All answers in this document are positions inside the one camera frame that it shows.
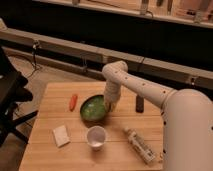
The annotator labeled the black rectangular remote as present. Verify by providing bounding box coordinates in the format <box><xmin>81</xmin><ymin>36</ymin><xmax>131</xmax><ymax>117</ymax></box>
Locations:
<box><xmin>136</xmin><ymin>95</ymin><xmax>144</xmax><ymax>113</ymax></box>

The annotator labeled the white folded napkin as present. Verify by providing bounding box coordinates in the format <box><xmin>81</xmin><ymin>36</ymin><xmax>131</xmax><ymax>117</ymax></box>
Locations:
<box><xmin>53</xmin><ymin>125</ymin><xmax>70</xmax><ymax>147</ymax></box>

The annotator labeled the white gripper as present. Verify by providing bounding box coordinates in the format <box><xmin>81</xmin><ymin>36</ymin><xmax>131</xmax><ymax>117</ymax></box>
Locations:
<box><xmin>104</xmin><ymin>83</ymin><xmax>121</xmax><ymax>112</ymax></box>

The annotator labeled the wooden table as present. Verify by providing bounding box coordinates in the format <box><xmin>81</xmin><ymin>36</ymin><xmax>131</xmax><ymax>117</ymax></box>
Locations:
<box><xmin>19</xmin><ymin>82</ymin><xmax>163</xmax><ymax>171</ymax></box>

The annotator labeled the orange carrot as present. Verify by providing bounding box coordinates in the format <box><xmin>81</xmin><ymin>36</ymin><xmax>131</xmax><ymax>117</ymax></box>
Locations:
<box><xmin>69</xmin><ymin>94</ymin><xmax>78</xmax><ymax>111</ymax></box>

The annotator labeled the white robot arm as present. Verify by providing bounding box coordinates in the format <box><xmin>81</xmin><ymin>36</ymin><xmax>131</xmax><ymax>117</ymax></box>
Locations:
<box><xmin>102</xmin><ymin>61</ymin><xmax>213</xmax><ymax>171</ymax></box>

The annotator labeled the green ceramic bowl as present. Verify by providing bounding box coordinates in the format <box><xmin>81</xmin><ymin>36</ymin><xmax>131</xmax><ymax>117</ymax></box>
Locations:
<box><xmin>80</xmin><ymin>94</ymin><xmax>107</xmax><ymax>122</ymax></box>

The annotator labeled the white plastic bottle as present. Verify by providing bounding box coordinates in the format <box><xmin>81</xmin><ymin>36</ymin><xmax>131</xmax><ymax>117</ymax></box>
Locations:
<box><xmin>123</xmin><ymin>127</ymin><xmax>156</xmax><ymax>164</ymax></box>

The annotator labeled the black office chair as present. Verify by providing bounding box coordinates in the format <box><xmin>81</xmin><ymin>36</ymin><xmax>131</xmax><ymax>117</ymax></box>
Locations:
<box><xmin>0</xmin><ymin>45</ymin><xmax>38</xmax><ymax>147</ymax></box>

